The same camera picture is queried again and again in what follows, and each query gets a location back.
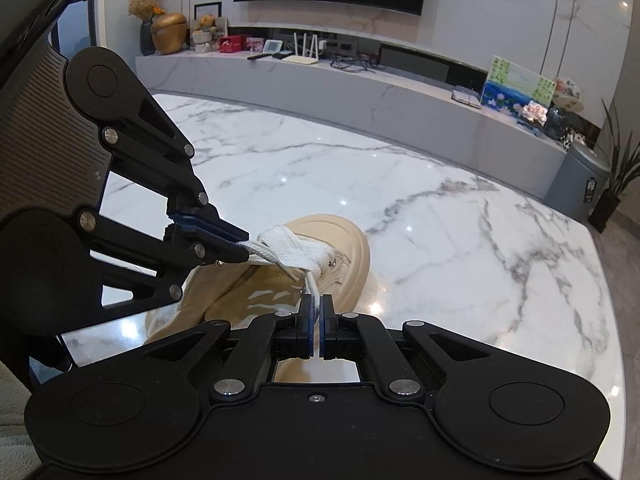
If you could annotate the white router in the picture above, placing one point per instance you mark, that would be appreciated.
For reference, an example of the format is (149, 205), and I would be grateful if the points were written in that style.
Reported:
(302, 60)

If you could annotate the pink box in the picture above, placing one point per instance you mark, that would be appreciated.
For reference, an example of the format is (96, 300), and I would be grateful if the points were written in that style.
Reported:
(255, 44)

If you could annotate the potted green plant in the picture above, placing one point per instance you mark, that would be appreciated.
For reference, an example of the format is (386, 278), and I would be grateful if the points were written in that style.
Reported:
(605, 210)

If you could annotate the white shoelace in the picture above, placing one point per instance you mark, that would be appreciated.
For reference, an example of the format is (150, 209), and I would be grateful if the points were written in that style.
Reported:
(280, 245)

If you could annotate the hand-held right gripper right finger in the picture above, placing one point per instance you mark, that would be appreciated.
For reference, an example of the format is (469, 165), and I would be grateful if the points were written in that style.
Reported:
(328, 330)

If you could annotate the vase with dried flowers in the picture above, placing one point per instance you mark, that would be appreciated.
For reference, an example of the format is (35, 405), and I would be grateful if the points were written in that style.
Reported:
(147, 40)

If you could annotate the small photo frame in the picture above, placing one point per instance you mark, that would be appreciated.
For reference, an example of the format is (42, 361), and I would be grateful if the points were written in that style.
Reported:
(532, 112)

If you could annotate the black remote control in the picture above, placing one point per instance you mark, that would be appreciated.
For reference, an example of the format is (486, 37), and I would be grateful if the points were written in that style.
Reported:
(257, 56)

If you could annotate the small digital clock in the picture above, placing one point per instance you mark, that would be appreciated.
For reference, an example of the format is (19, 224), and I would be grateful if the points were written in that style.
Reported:
(273, 47)

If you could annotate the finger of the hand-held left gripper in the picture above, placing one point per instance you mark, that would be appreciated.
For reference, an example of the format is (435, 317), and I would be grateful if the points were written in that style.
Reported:
(215, 252)
(200, 223)

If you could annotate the white notebook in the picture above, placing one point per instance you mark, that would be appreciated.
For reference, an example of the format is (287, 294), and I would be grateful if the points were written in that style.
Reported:
(467, 99)

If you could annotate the light textured cloth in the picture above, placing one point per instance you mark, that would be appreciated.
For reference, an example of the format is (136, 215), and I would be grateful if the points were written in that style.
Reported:
(12, 425)

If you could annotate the teddy bear figure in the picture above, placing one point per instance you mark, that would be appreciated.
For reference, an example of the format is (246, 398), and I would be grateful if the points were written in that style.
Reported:
(206, 30)

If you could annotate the black and white patterned box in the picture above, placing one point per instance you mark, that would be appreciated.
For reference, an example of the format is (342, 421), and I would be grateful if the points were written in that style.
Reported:
(574, 139)

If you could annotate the grey trash bin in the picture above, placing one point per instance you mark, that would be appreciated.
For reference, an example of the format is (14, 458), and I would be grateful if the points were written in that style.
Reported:
(575, 185)

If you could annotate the golden round pot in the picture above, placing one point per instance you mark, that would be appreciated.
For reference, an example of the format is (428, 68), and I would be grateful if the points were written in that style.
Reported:
(169, 35)

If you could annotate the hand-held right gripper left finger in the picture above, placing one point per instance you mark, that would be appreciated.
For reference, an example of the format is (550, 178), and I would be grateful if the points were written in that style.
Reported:
(309, 330)

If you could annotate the blue and green flower painting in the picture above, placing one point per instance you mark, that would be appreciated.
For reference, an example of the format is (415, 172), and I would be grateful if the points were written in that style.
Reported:
(510, 95)

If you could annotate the red box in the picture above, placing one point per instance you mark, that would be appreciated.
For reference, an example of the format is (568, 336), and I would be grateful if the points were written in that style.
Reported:
(231, 45)

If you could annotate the round decorative fan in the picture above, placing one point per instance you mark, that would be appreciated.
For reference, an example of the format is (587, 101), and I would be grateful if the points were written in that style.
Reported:
(570, 95)

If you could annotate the marble TV console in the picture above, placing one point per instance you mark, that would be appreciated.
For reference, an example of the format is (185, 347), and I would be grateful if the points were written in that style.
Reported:
(350, 95)

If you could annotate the dark glass jar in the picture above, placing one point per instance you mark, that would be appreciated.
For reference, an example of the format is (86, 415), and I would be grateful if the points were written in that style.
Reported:
(555, 125)

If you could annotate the beige canvas shoe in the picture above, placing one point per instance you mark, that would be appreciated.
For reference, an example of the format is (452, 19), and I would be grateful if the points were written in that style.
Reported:
(330, 240)

